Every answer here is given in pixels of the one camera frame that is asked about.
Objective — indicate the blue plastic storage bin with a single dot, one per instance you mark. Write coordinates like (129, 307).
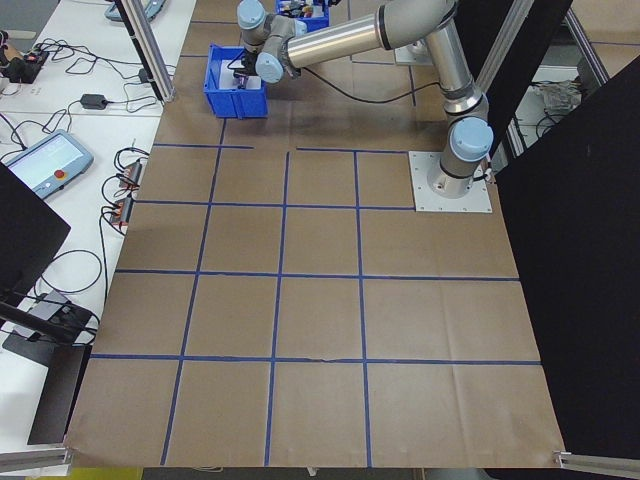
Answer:
(240, 105)
(315, 24)

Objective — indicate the white foam bin liner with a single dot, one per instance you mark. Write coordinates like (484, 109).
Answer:
(226, 75)

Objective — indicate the grey blue teach pendant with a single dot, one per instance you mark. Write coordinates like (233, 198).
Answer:
(50, 160)
(150, 7)

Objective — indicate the black orange usb adapter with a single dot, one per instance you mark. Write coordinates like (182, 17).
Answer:
(131, 172)
(121, 210)

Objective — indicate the white desk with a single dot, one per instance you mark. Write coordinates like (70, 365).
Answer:
(20, 400)
(100, 35)

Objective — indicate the black power adapter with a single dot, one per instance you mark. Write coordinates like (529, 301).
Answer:
(94, 101)

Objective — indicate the black power strip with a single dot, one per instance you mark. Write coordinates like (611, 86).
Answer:
(34, 62)

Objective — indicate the black plug adapter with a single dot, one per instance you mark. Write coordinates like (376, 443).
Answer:
(15, 71)

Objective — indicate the black monitor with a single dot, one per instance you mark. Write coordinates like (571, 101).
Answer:
(25, 235)

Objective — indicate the grey flat device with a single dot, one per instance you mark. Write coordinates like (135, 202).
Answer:
(50, 306)

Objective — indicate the grey crumpled bundle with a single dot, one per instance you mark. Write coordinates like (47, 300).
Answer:
(560, 96)

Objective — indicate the black flat panel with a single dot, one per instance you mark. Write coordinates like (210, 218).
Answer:
(60, 400)

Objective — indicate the aluminium extrusion bar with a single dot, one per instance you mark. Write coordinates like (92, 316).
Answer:
(35, 459)
(600, 462)

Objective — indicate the aluminium extrusion post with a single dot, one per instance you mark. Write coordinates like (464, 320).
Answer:
(155, 65)

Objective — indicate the white square base plate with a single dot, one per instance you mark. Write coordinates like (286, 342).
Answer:
(402, 57)
(425, 200)

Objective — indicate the metal frame bars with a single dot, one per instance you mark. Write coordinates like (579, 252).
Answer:
(587, 47)

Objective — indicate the black stand base plate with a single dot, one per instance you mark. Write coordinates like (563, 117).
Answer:
(27, 352)

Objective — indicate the black frame cover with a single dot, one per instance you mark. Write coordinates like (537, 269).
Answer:
(575, 250)

